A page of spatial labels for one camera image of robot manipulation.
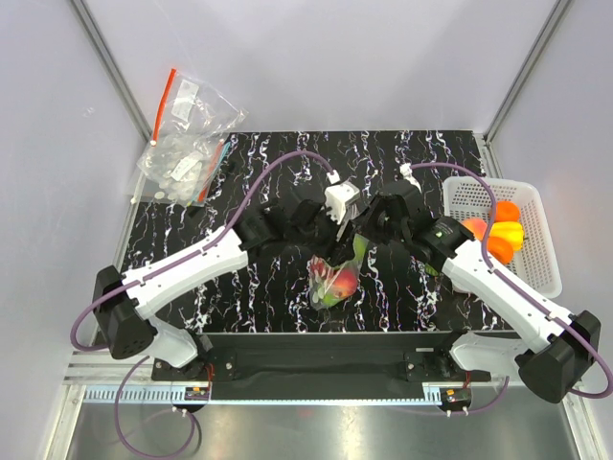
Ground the white plastic basket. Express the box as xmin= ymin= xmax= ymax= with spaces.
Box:
xmin=443 ymin=176 xmax=562 ymax=299

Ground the clear bag with white dots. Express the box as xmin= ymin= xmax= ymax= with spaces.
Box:
xmin=308 ymin=235 xmax=369 ymax=310

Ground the orange fruit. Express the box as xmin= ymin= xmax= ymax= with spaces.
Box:
xmin=494 ymin=201 xmax=521 ymax=222
xmin=487 ymin=237 xmax=514 ymax=265

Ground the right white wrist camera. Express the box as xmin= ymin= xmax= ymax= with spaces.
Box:
xmin=399 ymin=163 xmax=421 ymax=191

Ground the green apple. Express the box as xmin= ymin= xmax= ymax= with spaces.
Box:
xmin=353 ymin=235 xmax=369 ymax=259

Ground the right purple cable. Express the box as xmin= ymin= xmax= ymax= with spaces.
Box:
xmin=399 ymin=162 xmax=613 ymax=397

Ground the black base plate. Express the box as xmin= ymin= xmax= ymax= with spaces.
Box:
xmin=152 ymin=333 xmax=489 ymax=403

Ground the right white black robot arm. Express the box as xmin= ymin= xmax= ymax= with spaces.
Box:
xmin=354 ymin=180 xmax=602 ymax=403

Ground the green plastic leaf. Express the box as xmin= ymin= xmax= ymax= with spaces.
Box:
xmin=423 ymin=264 xmax=440 ymax=277

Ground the yellow bell pepper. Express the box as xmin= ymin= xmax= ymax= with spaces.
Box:
xmin=489 ymin=221 xmax=525 ymax=251

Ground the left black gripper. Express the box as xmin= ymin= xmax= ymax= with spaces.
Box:
xmin=288 ymin=201 xmax=358 ymax=267

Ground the clear bag with red zipper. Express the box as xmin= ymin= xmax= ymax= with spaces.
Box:
xmin=149 ymin=68 xmax=248 ymax=147

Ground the clear bag with coloured zippers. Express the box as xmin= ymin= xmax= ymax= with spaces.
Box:
xmin=136 ymin=134 xmax=228 ymax=206

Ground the red yellow pomegranate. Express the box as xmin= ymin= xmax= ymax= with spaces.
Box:
xmin=331 ymin=267 xmax=358 ymax=300

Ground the orange fruit lower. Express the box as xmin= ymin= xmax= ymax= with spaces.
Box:
xmin=487 ymin=237 xmax=514 ymax=265

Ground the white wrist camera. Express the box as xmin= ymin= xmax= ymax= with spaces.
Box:
xmin=325 ymin=181 xmax=360 ymax=225
xmin=399 ymin=163 xmax=421 ymax=191

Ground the purple cable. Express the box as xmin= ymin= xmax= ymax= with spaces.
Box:
xmin=70 ymin=150 xmax=342 ymax=455
xmin=399 ymin=162 xmax=613 ymax=397

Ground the orange fruit top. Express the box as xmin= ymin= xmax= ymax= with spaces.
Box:
xmin=494 ymin=201 xmax=521 ymax=222

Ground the black marble pattern mat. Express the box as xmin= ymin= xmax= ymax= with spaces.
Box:
xmin=119 ymin=130 xmax=507 ymax=333

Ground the red apple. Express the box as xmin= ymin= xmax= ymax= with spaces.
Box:
xmin=310 ymin=257 xmax=331 ymax=283

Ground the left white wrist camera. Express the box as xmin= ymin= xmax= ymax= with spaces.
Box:
xmin=325 ymin=181 xmax=360 ymax=225

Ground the peach fruit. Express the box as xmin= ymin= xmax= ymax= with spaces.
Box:
xmin=462 ymin=218 xmax=488 ymax=241

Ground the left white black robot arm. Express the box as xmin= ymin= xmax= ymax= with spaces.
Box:
xmin=94 ymin=196 xmax=348 ymax=380

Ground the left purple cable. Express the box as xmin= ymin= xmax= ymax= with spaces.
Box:
xmin=70 ymin=150 xmax=342 ymax=455

